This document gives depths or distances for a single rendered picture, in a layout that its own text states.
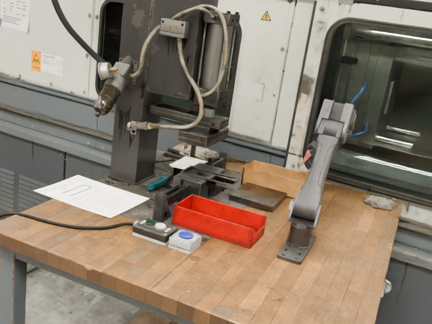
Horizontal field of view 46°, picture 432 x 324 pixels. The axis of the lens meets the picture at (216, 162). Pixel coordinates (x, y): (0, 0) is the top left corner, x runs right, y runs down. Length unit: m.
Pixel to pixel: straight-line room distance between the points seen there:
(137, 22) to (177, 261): 0.78
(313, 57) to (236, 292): 1.17
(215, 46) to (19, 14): 1.68
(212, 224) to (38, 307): 1.46
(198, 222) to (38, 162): 1.75
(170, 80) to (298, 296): 0.78
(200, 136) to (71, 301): 1.45
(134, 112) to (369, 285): 0.91
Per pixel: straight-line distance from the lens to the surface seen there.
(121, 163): 1.79
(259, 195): 1.77
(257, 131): 2.27
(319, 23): 2.10
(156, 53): 1.65
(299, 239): 1.45
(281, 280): 1.31
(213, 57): 1.59
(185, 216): 1.48
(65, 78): 2.86
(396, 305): 2.32
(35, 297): 2.80
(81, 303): 2.74
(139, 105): 1.70
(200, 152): 2.16
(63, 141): 2.89
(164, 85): 1.64
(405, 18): 2.04
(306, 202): 1.44
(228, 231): 1.43
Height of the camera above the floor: 1.53
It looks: 17 degrees down
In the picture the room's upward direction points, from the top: 8 degrees clockwise
